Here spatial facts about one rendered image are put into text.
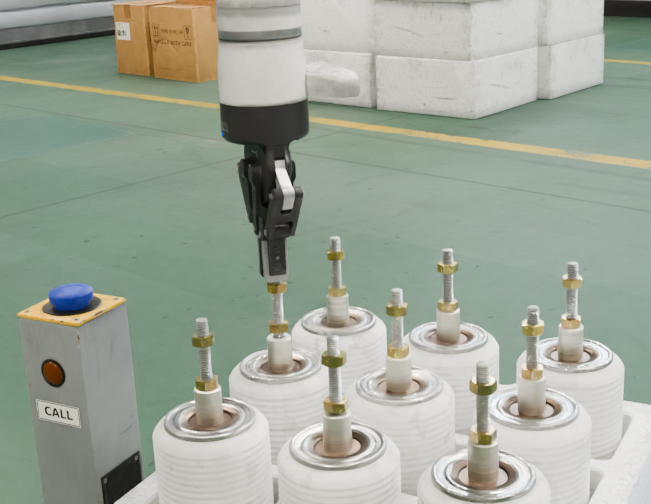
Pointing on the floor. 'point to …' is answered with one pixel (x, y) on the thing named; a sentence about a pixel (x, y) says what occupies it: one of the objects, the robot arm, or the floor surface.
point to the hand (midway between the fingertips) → (272, 257)
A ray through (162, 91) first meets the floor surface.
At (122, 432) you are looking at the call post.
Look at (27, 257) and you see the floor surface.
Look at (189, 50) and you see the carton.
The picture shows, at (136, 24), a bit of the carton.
